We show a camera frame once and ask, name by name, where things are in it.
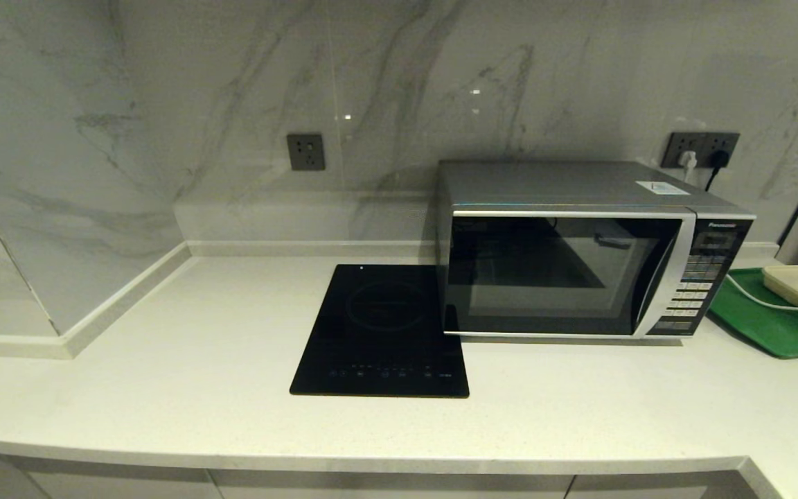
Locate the silver microwave oven body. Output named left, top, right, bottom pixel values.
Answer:
left=436, top=160, right=758, bottom=340

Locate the black induction cooktop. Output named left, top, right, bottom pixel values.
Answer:
left=290, top=263, right=470, bottom=399

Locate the white label sticker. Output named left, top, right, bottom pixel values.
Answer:
left=635, top=181, right=691, bottom=196

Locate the green plastic tray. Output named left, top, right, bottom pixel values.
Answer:
left=707, top=268, right=798, bottom=360

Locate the grey single wall socket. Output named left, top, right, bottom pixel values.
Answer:
left=286, top=133, right=326, bottom=172

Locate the white power cable with plug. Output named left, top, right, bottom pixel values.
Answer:
left=678, top=150, right=798, bottom=344

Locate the grey double wall socket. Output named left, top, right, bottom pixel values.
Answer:
left=661, top=132, right=741, bottom=169

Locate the black power cable with plug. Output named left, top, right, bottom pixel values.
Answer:
left=704, top=149, right=731, bottom=193

